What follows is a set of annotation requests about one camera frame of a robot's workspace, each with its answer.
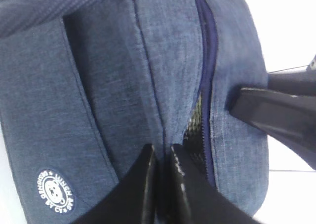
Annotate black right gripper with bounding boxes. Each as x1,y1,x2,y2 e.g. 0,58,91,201
231,55,316,169

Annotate dark blue lunch bag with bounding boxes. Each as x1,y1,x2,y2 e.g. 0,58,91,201
0,0,269,224

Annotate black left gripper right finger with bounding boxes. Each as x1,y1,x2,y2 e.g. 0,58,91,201
170,144,258,224

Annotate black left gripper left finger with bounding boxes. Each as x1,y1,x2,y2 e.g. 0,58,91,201
73,144,157,224

